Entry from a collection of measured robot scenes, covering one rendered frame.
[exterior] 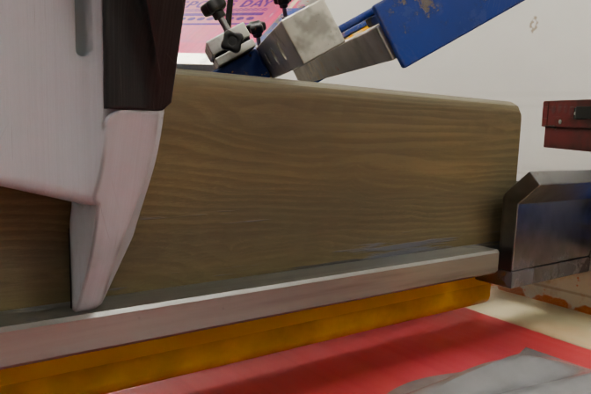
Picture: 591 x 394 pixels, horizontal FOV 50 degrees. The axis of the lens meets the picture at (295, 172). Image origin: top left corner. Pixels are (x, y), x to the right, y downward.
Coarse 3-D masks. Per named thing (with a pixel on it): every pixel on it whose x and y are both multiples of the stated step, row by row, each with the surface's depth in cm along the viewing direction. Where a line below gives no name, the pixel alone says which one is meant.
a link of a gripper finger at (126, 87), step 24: (120, 0) 14; (144, 0) 14; (168, 0) 14; (120, 24) 14; (144, 24) 14; (168, 24) 14; (120, 48) 14; (144, 48) 15; (168, 48) 15; (120, 72) 14; (144, 72) 15; (168, 72) 15; (120, 96) 14; (144, 96) 15; (168, 96) 15
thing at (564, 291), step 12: (564, 276) 33; (576, 276) 33; (588, 276) 32; (504, 288) 36; (516, 288) 35; (528, 288) 35; (540, 288) 34; (552, 288) 34; (564, 288) 33; (576, 288) 33; (588, 288) 32; (540, 300) 34; (552, 300) 34; (564, 300) 33; (576, 300) 33; (588, 300) 32; (588, 312) 32
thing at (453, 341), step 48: (384, 336) 27; (432, 336) 28; (480, 336) 28; (528, 336) 28; (144, 384) 21; (192, 384) 22; (240, 384) 22; (288, 384) 22; (336, 384) 22; (384, 384) 22
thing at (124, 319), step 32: (416, 256) 25; (448, 256) 25; (480, 256) 26; (160, 288) 19; (192, 288) 19; (224, 288) 19; (256, 288) 19; (288, 288) 20; (320, 288) 21; (352, 288) 22; (384, 288) 23; (0, 320) 15; (32, 320) 15; (64, 320) 16; (96, 320) 16; (128, 320) 17; (160, 320) 17; (192, 320) 18; (224, 320) 19; (0, 352) 15; (32, 352) 15; (64, 352) 16
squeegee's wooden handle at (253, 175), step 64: (192, 128) 19; (256, 128) 20; (320, 128) 22; (384, 128) 24; (448, 128) 26; (512, 128) 29; (0, 192) 16; (192, 192) 19; (256, 192) 20; (320, 192) 22; (384, 192) 24; (448, 192) 27; (0, 256) 16; (64, 256) 17; (128, 256) 18; (192, 256) 19; (256, 256) 21; (320, 256) 22; (384, 256) 25
